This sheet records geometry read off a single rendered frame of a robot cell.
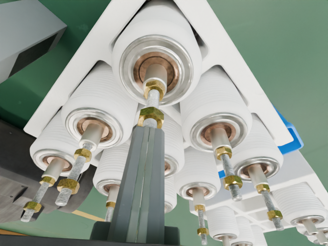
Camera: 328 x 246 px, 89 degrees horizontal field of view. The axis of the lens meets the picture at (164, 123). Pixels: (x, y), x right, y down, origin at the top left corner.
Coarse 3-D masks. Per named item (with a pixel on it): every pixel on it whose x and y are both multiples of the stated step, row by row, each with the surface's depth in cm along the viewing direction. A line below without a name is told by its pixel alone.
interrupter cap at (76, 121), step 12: (84, 108) 20; (96, 108) 20; (72, 120) 21; (84, 120) 22; (96, 120) 22; (108, 120) 21; (72, 132) 23; (108, 132) 23; (120, 132) 23; (108, 144) 25
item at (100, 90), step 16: (96, 64) 30; (96, 80) 23; (112, 80) 24; (80, 96) 20; (96, 96) 20; (112, 96) 22; (128, 96) 24; (64, 112) 21; (112, 112) 21; (128, 112) 23; (128, 128) 23
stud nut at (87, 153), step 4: (80, 148) 19; (84, 148) 19; (76, 152) 19; (80, 152) 19; (84, 152) 19; (88, 152) 19; (76, 156) 19; (84, 156) 19; (88, 156) 19; (88, 160) 19
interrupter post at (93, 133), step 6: (90, 126) 22; (96, 126) 22; (84, 132) 21; (90, 132) 21; (96, 132) 21; (102, 132) 23; (84, 138) 20; (90, 138) 20; (96, 138) 21; (96, 144) 21; (90, 150) 21
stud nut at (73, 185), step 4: (60, 180) 17; (64, 180) 16; (68, 180) 16; (72, 180) 16; (60, 184) 16; (64, 184) 16; (68, 184) 16; (72, 184) 16; (76, 184) 16; (60, 188) 16; (68, 188) 16; (72, 188) 16; (76, 188) 17; (72, 192) 17; (76, 192) 17
